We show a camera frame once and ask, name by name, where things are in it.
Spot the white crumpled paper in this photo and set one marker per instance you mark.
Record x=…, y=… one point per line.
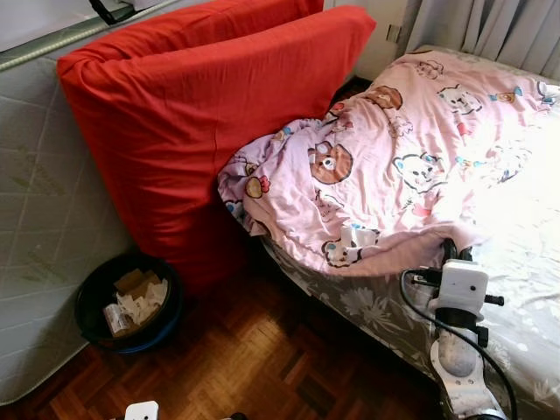
x=140, y=308

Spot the pink cartoon print blanket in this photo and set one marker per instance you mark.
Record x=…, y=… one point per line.
x=394, y=157

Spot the black waste bin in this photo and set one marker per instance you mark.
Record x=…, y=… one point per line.
x=87, y=306

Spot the bed with beige floral sheet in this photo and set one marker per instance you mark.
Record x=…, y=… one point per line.
x=525, y=289

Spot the grey quilted mattress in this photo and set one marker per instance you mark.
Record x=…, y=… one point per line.
x=44, y=175

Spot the brown cardboard piece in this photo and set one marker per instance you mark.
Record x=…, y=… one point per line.
x=131, y=280

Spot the grey curtain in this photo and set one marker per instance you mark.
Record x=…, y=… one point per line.
x=490, y=26

